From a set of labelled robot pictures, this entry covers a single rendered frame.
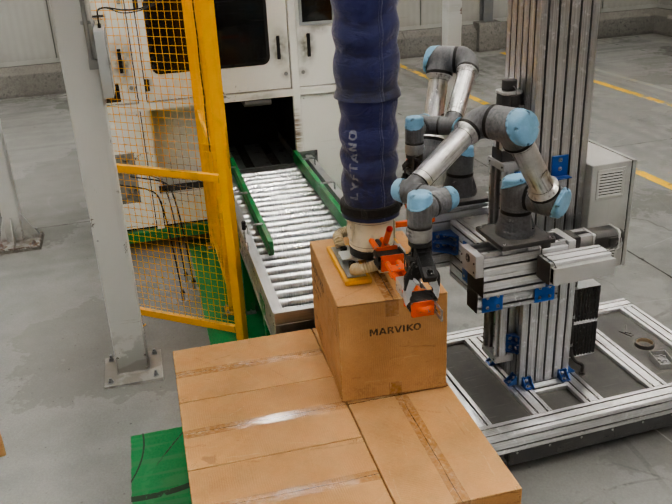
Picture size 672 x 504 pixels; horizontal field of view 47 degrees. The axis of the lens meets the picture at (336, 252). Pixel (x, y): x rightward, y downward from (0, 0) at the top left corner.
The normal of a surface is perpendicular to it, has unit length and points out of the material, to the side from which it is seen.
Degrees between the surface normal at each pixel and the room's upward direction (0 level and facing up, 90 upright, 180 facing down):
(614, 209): 90
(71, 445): 0
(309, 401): 0
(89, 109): 90
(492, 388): 0
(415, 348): 90
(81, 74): 90
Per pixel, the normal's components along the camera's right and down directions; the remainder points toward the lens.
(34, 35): 0.29, 0.37
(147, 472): -0.04, -0.91
